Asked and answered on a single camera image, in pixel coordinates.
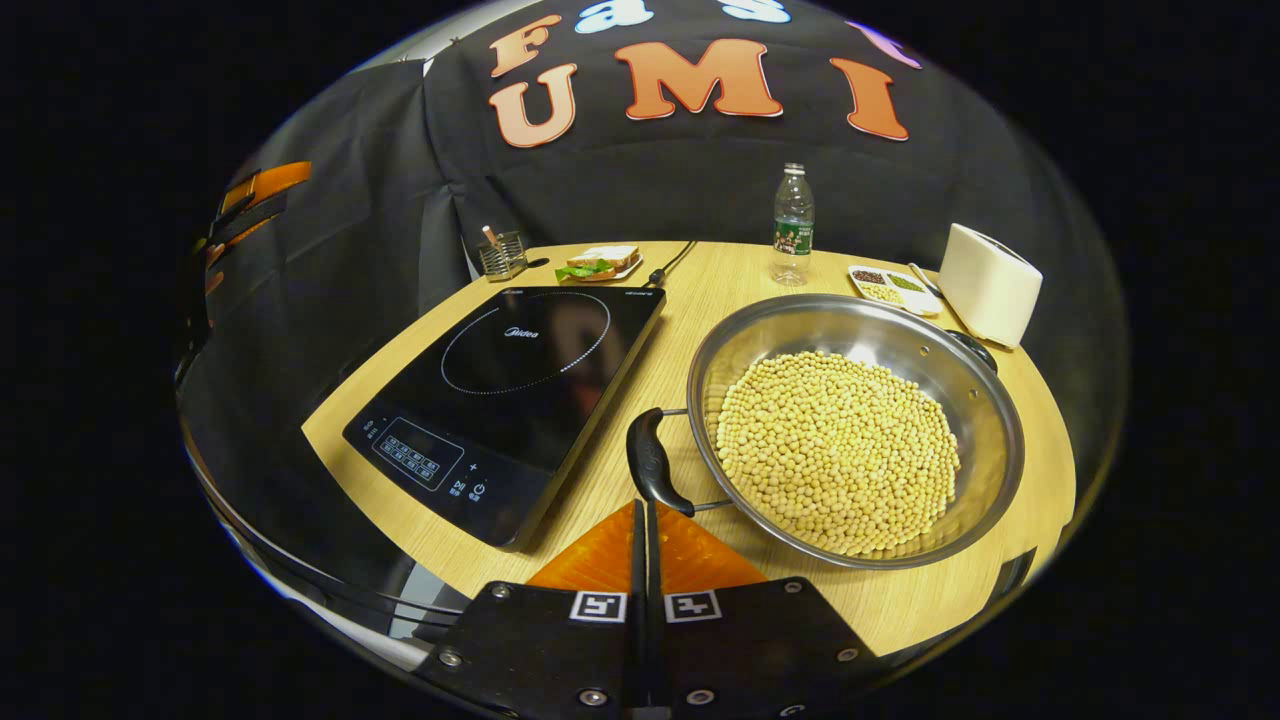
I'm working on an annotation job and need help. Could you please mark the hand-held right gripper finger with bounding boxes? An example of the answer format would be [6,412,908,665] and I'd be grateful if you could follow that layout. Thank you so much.
[648,500,881,720]
[413,500,649,720]

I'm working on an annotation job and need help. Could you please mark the black induction cooktop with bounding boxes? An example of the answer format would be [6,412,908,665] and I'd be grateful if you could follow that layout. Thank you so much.
[342,286,668,553]

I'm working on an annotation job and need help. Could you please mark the steel pot with black handles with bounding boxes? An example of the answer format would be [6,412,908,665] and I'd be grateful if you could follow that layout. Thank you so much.
[626,293,1027,571]

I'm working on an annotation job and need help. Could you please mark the pile of yellow soybeans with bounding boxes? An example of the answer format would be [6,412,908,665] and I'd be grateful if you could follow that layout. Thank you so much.
[714,350,963,558]

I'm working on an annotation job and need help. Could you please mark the sandwich with lettuce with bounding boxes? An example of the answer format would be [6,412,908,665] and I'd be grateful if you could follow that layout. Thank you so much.
[555,245,641,284]

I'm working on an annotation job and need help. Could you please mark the clear plastic water bottle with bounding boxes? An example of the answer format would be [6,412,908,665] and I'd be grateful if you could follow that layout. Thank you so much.
[771,163,816,288]

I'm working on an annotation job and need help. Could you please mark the white divided bean dish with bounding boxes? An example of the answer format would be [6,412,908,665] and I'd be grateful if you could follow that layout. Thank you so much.
[847,264,944,318]

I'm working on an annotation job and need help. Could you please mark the black backdrop cloth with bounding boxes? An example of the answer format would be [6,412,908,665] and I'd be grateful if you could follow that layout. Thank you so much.
[175,0,1131,481]

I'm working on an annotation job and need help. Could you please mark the white toaster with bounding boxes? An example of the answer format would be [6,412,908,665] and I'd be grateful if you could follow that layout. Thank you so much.
[938,223,1044,350]

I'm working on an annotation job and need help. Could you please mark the metal wire holder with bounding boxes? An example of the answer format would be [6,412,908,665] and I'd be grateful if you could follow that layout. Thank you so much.
[476,230,529,282]

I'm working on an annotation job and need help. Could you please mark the black power cable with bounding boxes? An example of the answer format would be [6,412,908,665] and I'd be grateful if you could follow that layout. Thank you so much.
[645,240,698,291]

